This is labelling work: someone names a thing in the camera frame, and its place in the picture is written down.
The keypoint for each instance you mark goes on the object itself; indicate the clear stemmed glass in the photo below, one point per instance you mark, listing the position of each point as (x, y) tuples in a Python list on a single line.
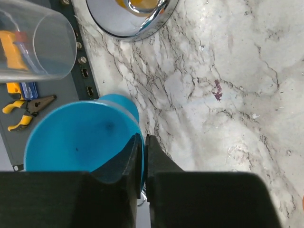
[(50, 36)]

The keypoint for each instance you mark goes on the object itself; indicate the scroll arm chrome glass rack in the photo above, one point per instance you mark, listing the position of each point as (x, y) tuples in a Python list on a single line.
[(131, 20)]

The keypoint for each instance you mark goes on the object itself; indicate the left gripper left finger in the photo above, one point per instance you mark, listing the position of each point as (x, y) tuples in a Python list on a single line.
[(104, 198)]

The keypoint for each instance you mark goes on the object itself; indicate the blue plastic goblet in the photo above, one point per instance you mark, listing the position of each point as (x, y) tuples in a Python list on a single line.
[(83, 136)]

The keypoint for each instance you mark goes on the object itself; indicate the blue red screwdriver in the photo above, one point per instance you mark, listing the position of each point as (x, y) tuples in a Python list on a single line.
[(29, 91)]

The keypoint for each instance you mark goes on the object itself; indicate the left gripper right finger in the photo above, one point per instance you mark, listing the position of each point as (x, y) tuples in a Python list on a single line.
[(204, 199)]

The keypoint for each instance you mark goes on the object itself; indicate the dark grey tool tray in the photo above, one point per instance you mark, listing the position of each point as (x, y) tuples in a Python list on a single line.
[(78, 85)]

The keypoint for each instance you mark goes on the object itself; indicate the orange utility knife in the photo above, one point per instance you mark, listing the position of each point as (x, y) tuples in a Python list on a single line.
[(12, 58)]

